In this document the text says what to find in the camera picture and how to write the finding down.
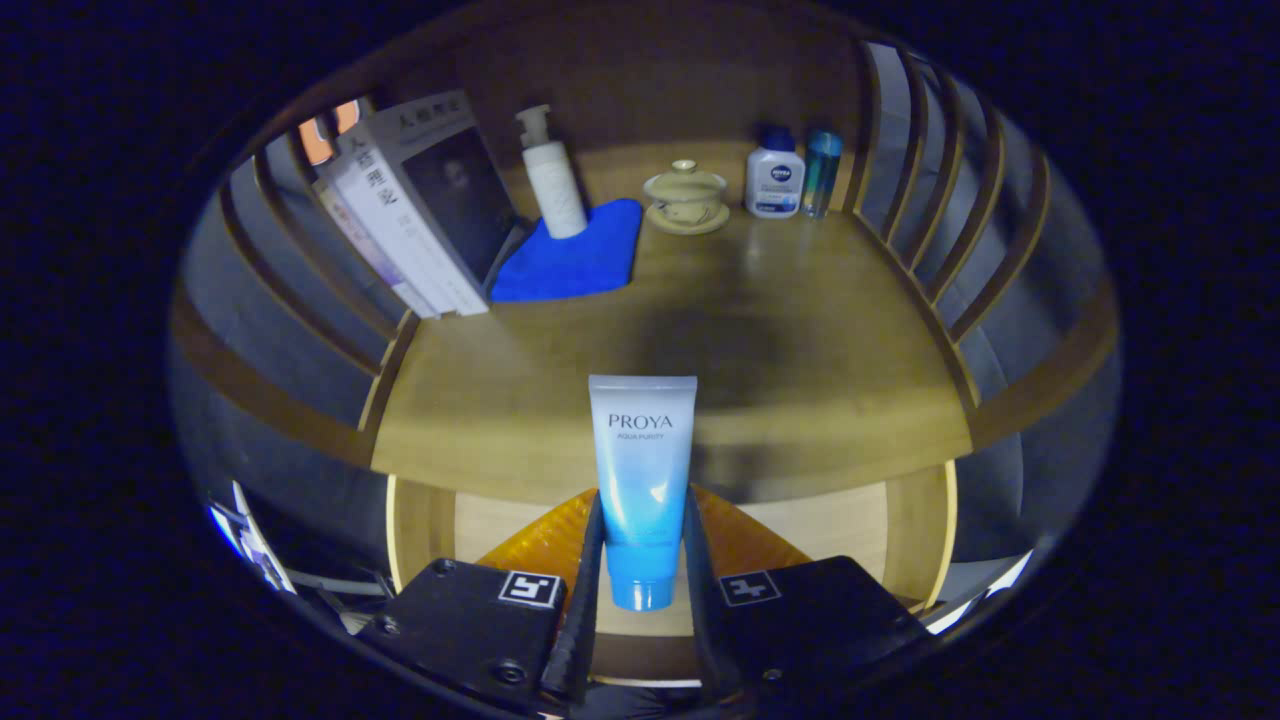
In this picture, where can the blue and white cosmetic tube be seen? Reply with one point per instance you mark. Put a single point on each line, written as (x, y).
(642, 470)

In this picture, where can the blue folded cloth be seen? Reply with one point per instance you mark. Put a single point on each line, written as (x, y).
(580, 260)

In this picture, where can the white and purple book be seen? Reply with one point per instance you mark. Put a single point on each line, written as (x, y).
(365, 250)

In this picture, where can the white lotion bottle blue cap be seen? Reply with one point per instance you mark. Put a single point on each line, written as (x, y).
(775, 180)

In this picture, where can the wooden countertop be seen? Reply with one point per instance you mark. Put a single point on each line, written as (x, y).
(800, 330)

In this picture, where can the white pump bottle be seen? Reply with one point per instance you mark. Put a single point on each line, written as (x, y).
(555, 185)

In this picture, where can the teal slim bottle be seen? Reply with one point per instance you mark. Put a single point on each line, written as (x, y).
(821, 175)

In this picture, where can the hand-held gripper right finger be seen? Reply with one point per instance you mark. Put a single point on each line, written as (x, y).
(810, 620)

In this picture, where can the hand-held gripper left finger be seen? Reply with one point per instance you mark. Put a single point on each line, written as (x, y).
(470, 620)

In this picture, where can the white book with dark cover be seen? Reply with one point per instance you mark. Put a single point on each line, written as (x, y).
(460, 195)

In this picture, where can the plain white book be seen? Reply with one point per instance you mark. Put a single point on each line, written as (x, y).
(395, 235)

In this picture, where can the wooden drawer with black knob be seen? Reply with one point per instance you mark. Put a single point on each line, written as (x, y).
(830, 530)

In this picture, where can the beige lidded teacup with saucer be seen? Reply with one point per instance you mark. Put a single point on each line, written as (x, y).
(686, 195)

